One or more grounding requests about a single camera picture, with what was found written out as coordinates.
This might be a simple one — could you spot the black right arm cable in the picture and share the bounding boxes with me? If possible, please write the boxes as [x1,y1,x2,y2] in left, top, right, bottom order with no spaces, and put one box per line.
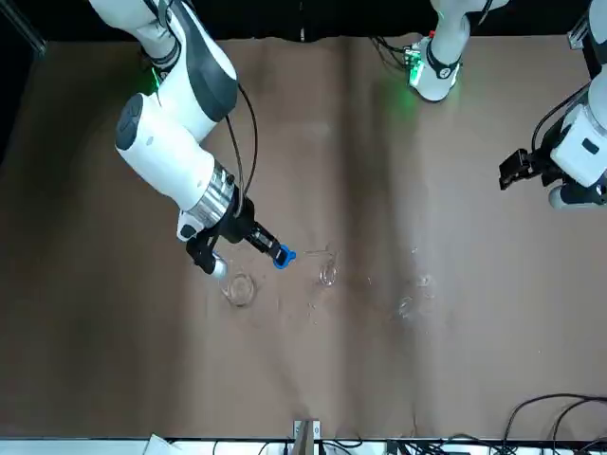
[225,82,261,212]

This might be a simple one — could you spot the glass pipette with blue bulb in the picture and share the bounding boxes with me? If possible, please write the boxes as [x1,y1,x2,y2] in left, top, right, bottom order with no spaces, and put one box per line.
[271,244,340,272]

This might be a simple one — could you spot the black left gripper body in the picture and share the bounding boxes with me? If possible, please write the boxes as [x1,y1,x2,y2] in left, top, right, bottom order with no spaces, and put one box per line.
[529,150,563,187]

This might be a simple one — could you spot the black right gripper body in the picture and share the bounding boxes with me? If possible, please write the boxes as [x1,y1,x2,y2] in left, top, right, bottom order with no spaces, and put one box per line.
[215,201,257,246]

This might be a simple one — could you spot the clear glass graduated cylinder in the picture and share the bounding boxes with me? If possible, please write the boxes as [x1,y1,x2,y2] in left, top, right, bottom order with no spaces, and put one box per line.
[316,242,343,288]

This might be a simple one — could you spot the white paper sheet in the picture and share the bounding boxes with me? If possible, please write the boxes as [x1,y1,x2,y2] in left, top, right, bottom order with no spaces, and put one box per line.
[140,431,184,455]

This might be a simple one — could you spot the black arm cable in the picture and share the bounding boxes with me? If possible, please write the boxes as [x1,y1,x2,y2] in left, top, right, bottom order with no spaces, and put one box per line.
[530,78,594,157]
[225,82,261,212]

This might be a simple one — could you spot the aluminium frame post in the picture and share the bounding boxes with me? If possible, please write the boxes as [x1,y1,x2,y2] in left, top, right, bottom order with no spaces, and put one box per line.
[566,7,595,49]
[0,0,49,57]
[291,418,322,455]

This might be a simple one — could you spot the clear glass beaker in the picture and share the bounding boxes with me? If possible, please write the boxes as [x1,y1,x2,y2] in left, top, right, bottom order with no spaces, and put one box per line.
[220,270,258,308]

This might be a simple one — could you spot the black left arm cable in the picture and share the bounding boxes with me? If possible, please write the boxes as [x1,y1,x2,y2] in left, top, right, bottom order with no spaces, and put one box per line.
[530,78,594,157]

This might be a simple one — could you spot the black looped desk cable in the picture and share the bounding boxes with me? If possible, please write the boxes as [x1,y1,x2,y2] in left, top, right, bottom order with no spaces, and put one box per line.
[502,391,607,455]

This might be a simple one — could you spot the black left base cable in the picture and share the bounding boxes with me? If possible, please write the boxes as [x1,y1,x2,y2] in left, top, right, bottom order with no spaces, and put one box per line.
[371,35,414,72]

